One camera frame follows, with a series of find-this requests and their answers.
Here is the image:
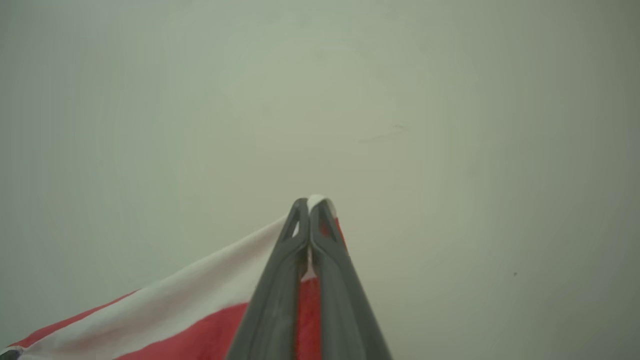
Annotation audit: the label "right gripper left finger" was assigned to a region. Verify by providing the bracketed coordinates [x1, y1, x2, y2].
[225, 198, 311, 360]

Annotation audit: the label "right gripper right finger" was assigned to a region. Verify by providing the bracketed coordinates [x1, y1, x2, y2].
[310, 198, 394, 360]

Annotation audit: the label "red shorts with white stripe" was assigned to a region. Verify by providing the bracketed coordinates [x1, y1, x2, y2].
[0, 194, 351, 360]

